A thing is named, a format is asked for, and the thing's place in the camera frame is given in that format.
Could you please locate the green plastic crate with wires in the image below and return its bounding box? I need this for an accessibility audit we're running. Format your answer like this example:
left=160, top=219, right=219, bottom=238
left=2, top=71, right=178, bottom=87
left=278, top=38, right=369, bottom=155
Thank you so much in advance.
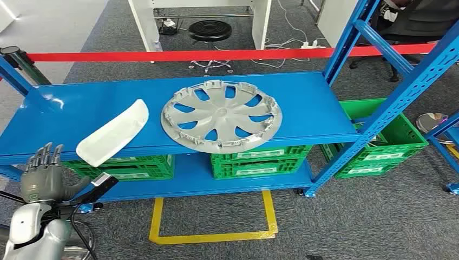
left=320, top=97, right=429, bottom=179

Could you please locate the white wire bundle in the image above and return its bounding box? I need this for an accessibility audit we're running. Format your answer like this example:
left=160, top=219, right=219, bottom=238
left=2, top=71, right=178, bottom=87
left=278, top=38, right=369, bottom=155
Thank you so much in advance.
left=353, top=122, right=388, bottom=148

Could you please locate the white curved plastic part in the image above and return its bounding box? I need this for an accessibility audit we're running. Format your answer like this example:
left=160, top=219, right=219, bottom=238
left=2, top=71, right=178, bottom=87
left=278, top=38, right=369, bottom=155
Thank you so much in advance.
left=75, top=99, right=149, bottom=168

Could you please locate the white desk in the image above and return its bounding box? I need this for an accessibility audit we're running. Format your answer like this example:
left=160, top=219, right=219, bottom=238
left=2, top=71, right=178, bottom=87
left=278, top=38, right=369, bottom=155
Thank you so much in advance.
left=127, top=0, right=272, bottom=63

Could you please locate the grey plastic wheel hubcap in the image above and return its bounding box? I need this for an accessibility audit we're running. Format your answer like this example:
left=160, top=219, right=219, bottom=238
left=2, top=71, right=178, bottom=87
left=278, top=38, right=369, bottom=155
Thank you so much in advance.
left=160, top=79, right=283, bottom=154

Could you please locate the blue metal shelf rack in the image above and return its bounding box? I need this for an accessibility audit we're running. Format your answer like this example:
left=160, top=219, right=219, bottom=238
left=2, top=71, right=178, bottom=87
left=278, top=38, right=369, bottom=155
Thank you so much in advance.
left=0, top=0, right=459, bottom=215
left=424, top=111, right=459, bottom=196

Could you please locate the person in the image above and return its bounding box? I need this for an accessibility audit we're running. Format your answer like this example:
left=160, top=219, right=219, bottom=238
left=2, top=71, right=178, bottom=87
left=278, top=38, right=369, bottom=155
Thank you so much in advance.
left=371, top=0, right=459, bottom=38

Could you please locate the white cable bundle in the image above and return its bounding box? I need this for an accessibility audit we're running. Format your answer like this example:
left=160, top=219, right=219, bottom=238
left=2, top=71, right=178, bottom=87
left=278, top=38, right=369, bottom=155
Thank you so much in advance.
left=214, top=0, right=325, bottom=69

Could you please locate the white furniture panel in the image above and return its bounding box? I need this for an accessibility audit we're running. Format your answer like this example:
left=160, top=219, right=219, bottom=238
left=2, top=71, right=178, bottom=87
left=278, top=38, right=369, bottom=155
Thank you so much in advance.
left=317, top=0, right=360, bottom=48

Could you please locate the black round stool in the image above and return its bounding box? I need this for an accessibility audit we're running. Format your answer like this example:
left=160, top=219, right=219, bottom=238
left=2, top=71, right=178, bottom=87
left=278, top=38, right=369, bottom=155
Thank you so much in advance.
left=188, top=19, right=234, bottom=74

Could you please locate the black office chair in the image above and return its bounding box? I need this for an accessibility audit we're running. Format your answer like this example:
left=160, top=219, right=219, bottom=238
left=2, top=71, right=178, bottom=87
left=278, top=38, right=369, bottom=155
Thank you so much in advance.
left=349, top=32, right=445, bottom=83

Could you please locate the red barrier belt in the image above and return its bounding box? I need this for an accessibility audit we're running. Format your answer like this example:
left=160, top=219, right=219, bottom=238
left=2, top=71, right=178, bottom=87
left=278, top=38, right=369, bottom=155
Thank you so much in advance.
left=27, top=43, right=437, bottom=63

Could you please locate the white power strip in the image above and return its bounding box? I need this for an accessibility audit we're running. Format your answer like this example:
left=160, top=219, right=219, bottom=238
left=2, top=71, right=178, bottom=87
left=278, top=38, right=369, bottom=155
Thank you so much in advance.
left=300, top=40, right=327, bottom=49

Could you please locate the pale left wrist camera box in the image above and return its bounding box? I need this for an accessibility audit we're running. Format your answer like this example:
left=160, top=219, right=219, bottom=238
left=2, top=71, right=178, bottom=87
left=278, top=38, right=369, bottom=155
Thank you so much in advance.
left=73, top=172, right=120, bottom=206

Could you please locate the chrome stanchion base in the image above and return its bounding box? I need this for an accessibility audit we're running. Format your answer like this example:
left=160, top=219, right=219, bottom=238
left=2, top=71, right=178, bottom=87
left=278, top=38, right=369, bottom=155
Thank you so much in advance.
left=416, top=112, right=451, bottom=137

